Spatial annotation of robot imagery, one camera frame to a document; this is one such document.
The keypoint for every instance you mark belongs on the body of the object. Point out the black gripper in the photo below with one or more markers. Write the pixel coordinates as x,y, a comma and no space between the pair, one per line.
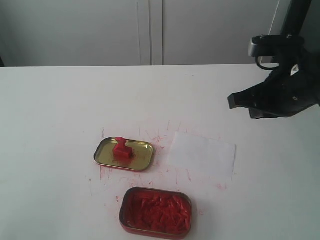
294,85

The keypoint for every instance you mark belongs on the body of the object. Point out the white paper sheet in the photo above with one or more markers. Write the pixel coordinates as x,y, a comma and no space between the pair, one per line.
202,155

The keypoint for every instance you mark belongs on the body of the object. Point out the white cabinet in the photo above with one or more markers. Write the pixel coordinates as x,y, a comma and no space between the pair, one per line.
134,32

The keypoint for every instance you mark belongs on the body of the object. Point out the red stamp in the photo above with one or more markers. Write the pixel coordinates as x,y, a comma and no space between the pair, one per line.
121,149

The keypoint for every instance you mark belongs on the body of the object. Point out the gold tin lid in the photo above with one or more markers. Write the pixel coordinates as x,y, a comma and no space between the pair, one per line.
143,153

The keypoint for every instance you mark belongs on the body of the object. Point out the red ink tin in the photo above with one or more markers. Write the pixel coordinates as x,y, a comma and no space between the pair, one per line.
156,213

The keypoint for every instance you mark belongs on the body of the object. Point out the dark vertical post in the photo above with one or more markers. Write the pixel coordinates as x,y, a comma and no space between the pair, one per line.
295,17

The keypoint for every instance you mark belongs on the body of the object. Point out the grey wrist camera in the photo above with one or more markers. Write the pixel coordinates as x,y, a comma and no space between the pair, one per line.
267,45

